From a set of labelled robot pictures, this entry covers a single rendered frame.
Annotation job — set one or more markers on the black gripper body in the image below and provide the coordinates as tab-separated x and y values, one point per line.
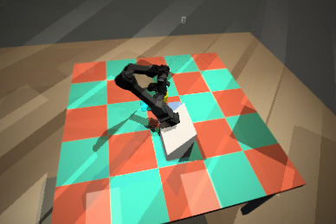
161	91

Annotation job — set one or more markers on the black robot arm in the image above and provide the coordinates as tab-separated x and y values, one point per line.
159	108

